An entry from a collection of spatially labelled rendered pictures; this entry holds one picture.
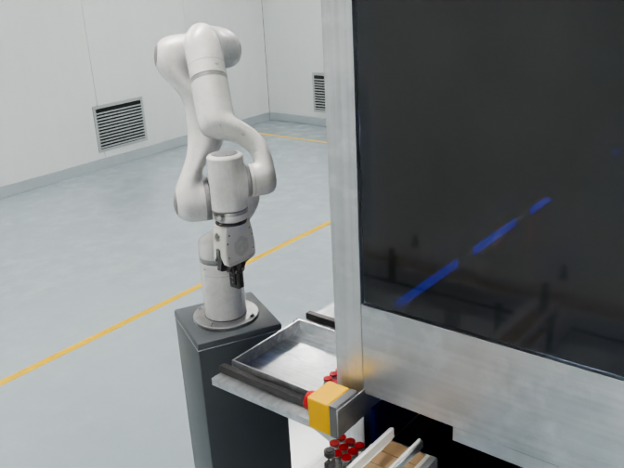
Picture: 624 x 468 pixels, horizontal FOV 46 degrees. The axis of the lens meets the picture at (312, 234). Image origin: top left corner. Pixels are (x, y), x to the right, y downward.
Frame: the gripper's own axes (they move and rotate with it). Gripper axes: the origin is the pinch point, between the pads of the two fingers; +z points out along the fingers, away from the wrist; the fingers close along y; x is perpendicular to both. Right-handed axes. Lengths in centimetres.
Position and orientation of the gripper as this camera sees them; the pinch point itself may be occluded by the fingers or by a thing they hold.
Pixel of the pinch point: (236, 279)
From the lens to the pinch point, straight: 178.8
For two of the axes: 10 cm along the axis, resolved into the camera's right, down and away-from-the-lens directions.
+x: -7.8, -1.8, 6.0
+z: 0.5, 9.4, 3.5
